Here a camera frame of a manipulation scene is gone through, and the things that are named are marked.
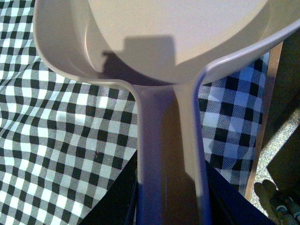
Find black white checkered bedsheet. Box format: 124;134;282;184
0;0;270;225

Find beige plastic dustpan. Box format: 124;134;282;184
33;0;300;225

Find dark shoes on floor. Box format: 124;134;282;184
254;180;300;225

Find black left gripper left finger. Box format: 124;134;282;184
81;152;137;225

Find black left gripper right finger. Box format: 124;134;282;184
206;162;274;225

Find wooden bed frame rail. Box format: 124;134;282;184
245;42;283;201

